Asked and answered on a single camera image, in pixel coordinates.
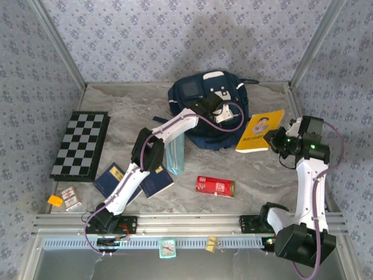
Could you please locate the yellow paperback book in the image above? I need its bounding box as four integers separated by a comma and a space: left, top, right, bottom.
235, 109, 286, 153

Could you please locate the navy blue backpack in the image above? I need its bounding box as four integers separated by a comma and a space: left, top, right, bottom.
153, 69, 260, 152

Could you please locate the navy book with gold emblem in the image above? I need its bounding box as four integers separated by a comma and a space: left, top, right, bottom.
139, 164, 175, 200
93, 162, 143, 205

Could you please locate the yellow paper clip bundle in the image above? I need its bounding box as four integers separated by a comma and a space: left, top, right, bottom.
205, 236, 219, 252

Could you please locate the black grey chessboard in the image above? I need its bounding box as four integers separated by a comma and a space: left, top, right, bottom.
50, 110, 112, 183

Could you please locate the small teal clock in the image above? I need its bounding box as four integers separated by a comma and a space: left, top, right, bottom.
159, 238, 177, 260

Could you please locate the white red card box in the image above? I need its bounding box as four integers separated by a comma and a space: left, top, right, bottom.
59, 186, 81, 212

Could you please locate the small orange block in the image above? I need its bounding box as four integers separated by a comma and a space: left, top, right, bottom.
47, 194, 64, 208

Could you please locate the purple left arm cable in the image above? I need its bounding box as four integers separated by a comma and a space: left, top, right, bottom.
83, 100, 245, 257

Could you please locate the aluminium side rail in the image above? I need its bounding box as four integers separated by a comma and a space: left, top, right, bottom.
287, 83, 332, 214

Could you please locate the aluminium frame post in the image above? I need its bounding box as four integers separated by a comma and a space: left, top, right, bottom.
288, 0, 347, 88
29, 0, 88, 88

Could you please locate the small circuit board with wires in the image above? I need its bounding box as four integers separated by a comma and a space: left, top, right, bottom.
96, 236, 131, 252
261, 236, 278, 253

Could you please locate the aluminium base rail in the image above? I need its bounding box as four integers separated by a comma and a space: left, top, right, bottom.
31, 212, 349, 236

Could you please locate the grey slotted cable duct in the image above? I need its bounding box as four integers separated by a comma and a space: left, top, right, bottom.
43, 236, 277, 249

